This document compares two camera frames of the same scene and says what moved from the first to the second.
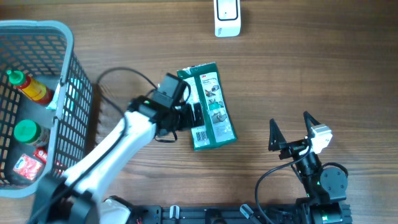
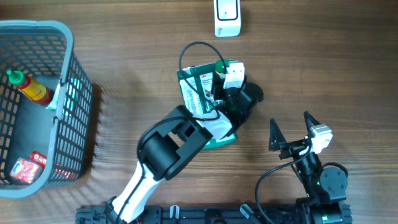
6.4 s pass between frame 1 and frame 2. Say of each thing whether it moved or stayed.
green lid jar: moved
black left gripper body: moved
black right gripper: stayed
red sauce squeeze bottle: stayed
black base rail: stayed
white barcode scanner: stayed
